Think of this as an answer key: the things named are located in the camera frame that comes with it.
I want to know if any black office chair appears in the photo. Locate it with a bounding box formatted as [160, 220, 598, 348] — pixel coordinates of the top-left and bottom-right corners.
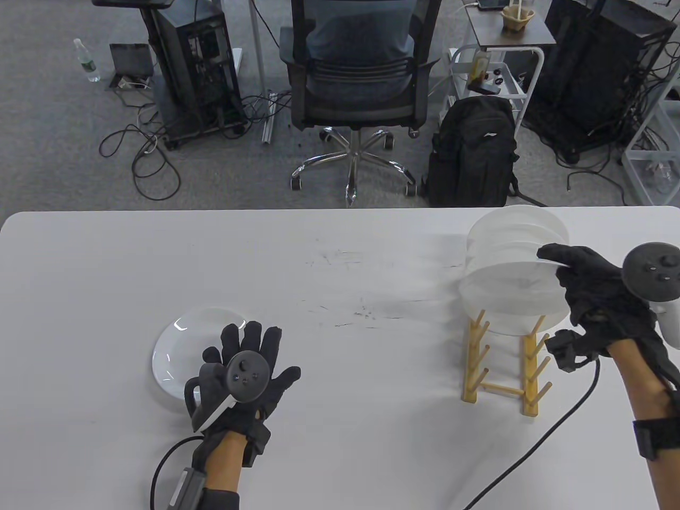
[280, 0, 443, 208]

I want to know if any white wire shelf cart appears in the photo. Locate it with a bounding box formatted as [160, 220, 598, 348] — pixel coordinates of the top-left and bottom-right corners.
[620, 64, 680, 207]

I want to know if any person's left forearm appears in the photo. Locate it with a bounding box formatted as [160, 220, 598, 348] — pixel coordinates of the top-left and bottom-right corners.
[202, 431, 248, 510]

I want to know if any black backpack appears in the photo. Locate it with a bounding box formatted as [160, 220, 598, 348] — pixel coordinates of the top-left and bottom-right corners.
[424, 96, 521, 208]

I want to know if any clear water bottle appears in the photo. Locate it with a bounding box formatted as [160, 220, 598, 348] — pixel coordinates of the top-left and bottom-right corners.
[73, 38, 101, 83]

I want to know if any wooden dish rack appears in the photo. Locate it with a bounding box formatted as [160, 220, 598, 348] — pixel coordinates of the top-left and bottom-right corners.
[460, 311, 553, 418]

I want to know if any black floor cable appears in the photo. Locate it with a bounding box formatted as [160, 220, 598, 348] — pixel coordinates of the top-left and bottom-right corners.
[563, 154, 630, 207]
[99, 90, 184, 201]

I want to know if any person's right hand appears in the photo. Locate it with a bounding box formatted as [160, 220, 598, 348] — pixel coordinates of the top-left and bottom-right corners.
[537, 243, 680, 389]

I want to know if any beige bowl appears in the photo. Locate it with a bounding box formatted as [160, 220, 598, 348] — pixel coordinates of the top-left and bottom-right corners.
[501, 4, 535, 34]

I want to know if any white side cart brown top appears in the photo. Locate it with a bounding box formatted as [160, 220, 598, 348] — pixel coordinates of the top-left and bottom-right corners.
[448, 0, 557, 131]

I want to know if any white table leg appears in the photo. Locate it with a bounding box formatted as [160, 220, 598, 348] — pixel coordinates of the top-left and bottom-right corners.
[249, 0, 267, 95]

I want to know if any black round controller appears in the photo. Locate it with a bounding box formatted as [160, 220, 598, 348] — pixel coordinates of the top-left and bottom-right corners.
[184, 352, 272, 432]
[623, 242, 680, 350]

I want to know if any person's left hand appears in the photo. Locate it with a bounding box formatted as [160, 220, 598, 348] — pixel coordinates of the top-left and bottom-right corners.
[184, 321, 302, 468]

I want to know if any black computer tower cart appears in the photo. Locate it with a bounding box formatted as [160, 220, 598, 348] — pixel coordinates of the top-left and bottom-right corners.
[522, 0, 679, 164]

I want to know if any person's right forearm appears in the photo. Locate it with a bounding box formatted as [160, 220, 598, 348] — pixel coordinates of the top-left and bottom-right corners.
[606, 337, 680, 510]

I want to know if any black computer tower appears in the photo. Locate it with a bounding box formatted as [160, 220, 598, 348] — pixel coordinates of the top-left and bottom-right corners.
[142, 0, 249, 150]

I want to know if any aluminium profile bar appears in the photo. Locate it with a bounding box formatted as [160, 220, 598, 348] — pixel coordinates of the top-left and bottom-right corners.
[261, 91, 279, 144]

